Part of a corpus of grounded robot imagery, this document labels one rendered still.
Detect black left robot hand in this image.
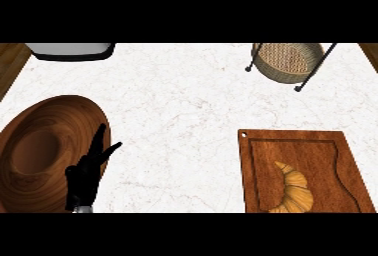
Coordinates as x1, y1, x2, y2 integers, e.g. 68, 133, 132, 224
64, 123, 125, 212

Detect brown wooden cutting board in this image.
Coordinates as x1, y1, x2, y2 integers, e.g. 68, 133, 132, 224
237, 128, 378, 214

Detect wicker tiered basket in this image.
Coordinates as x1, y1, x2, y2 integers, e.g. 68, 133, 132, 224
244, 42, 340, 93

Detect brown wooden bowl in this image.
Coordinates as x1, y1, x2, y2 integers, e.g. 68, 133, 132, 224
0, 94, 113, 214

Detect golden croissant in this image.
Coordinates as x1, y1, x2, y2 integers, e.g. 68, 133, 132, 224
268, 160, 317, 214

